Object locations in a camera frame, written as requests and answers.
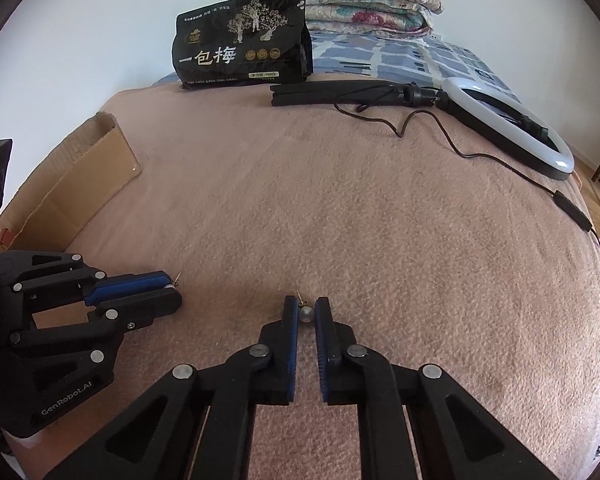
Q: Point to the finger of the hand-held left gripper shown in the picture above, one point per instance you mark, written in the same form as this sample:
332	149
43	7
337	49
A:
130	282
145	305

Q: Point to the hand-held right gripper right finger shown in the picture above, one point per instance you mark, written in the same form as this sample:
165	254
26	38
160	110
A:
321	345

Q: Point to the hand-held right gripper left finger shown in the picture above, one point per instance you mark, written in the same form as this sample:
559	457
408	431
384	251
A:
292	340

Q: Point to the cardboard box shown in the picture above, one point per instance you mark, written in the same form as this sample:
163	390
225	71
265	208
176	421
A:
80	180

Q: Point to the pink blanket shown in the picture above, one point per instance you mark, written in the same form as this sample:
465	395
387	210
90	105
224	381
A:
330	200

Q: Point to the black snack bag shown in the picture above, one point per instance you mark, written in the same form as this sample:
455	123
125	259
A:
240	50

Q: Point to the blue plaid bed sheet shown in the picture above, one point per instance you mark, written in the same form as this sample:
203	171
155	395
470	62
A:
360	57

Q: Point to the folded floral quilt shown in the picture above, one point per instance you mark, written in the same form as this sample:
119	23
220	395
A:
370	5

